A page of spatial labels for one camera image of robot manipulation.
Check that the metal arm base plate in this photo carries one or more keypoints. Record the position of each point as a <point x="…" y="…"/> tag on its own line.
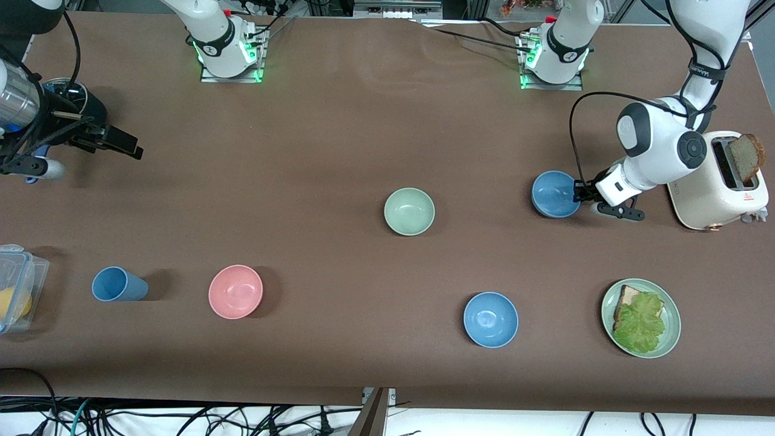
<point x="209" y="77"/>
<point x="572" y="86"/>

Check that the aluminium frame profile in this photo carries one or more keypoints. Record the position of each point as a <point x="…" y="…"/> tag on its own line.
<point x="757" y="30"/>

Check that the dusky blue bowl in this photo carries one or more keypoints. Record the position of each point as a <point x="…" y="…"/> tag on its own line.
<point x="551" y="194"/>

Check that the clear plastic food container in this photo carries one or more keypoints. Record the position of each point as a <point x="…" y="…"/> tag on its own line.
<point x="18" y="266"/>

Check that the bright blue bowl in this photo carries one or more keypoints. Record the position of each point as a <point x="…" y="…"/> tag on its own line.
<point x="490" y="320"/>

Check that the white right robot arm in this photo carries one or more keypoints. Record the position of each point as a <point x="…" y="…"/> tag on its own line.
<point x="212" y="42"/>

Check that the glass lid with blue knob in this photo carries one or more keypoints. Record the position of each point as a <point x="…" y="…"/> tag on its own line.
<point x="72" y="91"/>

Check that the pink bowl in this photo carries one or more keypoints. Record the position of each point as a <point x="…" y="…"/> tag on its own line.
<point x="235" y="292"/>

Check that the grey power strip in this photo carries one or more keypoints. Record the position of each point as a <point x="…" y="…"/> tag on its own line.
<point x="396" y="9"/>

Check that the pale green bowl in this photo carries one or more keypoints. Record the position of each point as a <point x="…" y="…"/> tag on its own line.
<point x="409" y="211"/>

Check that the yellow fruit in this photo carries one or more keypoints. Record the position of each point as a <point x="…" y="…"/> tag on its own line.
<point x="13" y="304"/>

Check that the white power strip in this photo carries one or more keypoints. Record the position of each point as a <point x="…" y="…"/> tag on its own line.
<point x="263" y="7"/>

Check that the cream white toaster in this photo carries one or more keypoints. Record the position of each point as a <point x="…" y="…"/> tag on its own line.
<point x="702" y="200"/>

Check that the dark brown bread slice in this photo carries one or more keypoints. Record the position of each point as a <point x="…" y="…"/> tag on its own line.
<point x="746" y="157"/>

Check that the metal mount post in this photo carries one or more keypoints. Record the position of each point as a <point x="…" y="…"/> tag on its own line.
<point x="372" y="418"/>

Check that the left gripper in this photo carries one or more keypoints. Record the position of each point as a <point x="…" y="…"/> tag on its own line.
<point x="586" y="191"/>

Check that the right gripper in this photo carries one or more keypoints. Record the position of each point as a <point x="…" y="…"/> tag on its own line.
<point x="89" y="115"/>

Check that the pale green plate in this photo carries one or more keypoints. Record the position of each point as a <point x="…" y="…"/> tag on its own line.
<point x="672" y="327"/>

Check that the blue plastic cup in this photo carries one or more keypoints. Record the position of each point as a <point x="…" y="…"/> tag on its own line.
<point x="115" y="284"/>

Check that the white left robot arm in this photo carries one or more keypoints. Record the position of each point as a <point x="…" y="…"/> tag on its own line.
<point x="657" y="145"/>

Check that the white bread slice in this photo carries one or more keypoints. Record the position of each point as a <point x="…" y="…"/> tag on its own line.
<point x="626" y="300"/>

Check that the brown table mat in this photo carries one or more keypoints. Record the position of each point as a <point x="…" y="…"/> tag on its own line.
<point x="387" y="272"/>

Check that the green lettuce leaf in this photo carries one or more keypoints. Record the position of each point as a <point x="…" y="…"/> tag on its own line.
<point x="642" y="324"/>

